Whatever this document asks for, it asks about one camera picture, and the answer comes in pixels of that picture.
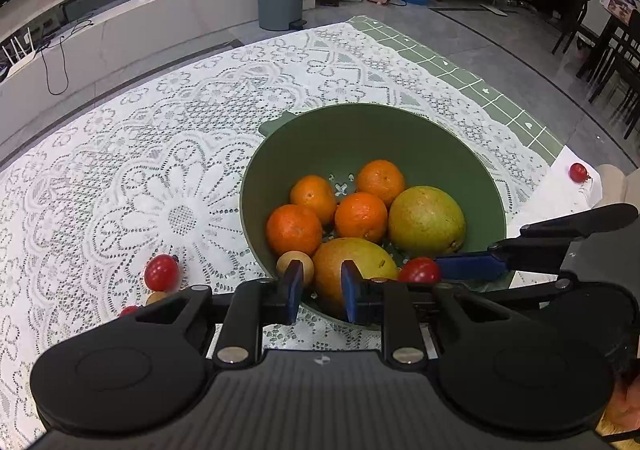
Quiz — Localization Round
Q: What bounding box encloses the orange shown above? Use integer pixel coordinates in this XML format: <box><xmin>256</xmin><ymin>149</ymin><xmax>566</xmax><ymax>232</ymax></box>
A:
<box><xmin>356</xmin><ymin>160</ymin><xmax>407</xmax><ymax>208</ymax></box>
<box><xmin>290</xmin><ymin>175</ymin><xmax>338</xmax><ymax>226</ymax></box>
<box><xmin>334</xmin><ymin>192</ymin><xmax>389</xmax><ymax>243</ymax></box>
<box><xmin>266</xmin><ymin>204</ymin><xmax>324</xmax><ymax>258</ymax></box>

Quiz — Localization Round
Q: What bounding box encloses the yellow furry rug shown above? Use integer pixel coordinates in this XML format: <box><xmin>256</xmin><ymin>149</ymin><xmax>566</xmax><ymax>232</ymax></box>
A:
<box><xmin>597</xmin><ymin>410</ymin><xmax>640</xmax><ymax>450</ymax></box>

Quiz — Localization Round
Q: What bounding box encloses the beige cloth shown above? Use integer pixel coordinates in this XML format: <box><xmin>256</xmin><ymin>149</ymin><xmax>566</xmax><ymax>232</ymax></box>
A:
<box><xmin>595</xmin><ymin>164</ymin><xmax>640</xmax><ymax>211</ymax></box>

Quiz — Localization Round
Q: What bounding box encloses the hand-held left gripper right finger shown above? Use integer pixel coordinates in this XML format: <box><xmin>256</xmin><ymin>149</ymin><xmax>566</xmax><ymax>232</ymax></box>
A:
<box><xmin>341</xmin><ymin>260</ymin><xmax>506</xmax><ymax>371</ymax></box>

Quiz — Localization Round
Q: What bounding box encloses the white lace tablecloth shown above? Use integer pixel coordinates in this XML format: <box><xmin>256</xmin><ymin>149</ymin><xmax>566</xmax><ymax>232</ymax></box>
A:
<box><xmin>0</xmin><ymin>22</ymin><xmax>556</xmax><ymax>450</ymax></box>

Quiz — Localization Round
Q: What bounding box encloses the white router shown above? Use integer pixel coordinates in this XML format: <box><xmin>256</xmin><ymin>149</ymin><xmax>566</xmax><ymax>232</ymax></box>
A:
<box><xmin>0</xmin><ymin>27</ymin><xmax>38</xmax><ymax>76</ymax></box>

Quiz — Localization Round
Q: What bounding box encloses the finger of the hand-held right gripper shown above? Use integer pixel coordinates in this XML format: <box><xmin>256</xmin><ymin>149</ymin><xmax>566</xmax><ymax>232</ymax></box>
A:
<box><xmin>435</xmin><ymin>207</ymin><xmax>592</xmax><ymax>281</ymax></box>
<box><xmin>450</xmin><ymin>274</ymin><xmax>581</xmax><ymax>312</ymax></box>

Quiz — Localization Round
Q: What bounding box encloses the yellow-green pear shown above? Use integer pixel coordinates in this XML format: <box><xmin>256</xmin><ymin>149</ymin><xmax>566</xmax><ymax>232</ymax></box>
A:
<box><xmin>388</xmin><ymin>186</ymin><xmax>467</xmax><ymax>259</ymax></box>

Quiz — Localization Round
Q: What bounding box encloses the black dining table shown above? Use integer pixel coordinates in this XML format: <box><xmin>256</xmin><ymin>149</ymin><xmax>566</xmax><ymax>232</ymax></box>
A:
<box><xmin>575</xmin><ymin>10</ymin><xmax>640</xmax><ymax>141</ymax></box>

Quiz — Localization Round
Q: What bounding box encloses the printed box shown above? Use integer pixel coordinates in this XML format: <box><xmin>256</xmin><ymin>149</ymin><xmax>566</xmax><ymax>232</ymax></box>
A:
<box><xmin>600</xmin><ymin>0</ymin><xmax>640</xmax><ymax>26</ymax></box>

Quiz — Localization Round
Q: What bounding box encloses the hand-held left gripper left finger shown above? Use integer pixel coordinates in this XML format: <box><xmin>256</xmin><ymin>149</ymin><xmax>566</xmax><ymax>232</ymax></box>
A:
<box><xmin>135</xmin><ymin>260</ymin><xmax>305</xmax><ymax>371</ymax></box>

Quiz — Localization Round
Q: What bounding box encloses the black cable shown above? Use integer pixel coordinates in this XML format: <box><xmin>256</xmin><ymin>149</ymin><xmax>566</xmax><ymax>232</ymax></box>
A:
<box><xmin>40</xmin><ymin>20</ymin><xmax>93</xmax><ymax>96</ymax></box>

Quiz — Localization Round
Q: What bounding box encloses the white plain cloth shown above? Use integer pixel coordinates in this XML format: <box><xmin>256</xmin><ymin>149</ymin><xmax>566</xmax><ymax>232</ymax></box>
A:
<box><xmin>505</xmin><ymin>145</ymin><xmax>606</xmax><ymax>281</ymax></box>

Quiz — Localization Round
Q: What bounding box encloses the person's right hand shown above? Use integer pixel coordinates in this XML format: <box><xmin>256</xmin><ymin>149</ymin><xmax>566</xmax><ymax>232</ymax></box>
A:
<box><xmin>607</xmin><ymin>372</ymin><xmax>640</xmax><ymax>431</ymax></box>

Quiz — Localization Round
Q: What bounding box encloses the black dining chair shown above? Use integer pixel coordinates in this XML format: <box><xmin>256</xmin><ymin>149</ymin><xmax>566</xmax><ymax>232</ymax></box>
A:
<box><xmin>551</xmin><ymin>0</ymin><xmax>593</xmax><ymax>56</ymax></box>

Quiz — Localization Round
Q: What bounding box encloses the green colander bowl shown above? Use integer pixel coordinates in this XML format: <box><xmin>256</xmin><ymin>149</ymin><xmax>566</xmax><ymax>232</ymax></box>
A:
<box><xmin>239</xmin><ymin>102</ymin><xmax>507</xmax><ymax>328</ymax></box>

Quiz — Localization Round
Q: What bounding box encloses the white curved tv cabinet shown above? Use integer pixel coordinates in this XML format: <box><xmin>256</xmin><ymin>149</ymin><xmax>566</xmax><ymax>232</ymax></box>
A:
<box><xmin>0</xmin><ymin>0</ymin><xmax>321</xmax><ymax>131</ymax></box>

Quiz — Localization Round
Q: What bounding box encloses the red-yellow mango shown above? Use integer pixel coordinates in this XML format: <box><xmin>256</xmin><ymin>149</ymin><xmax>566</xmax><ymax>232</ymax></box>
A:
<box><xmin>312</xmin><ymin>237</ymin><xmax>401</xmax><ymax>321</ymax></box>

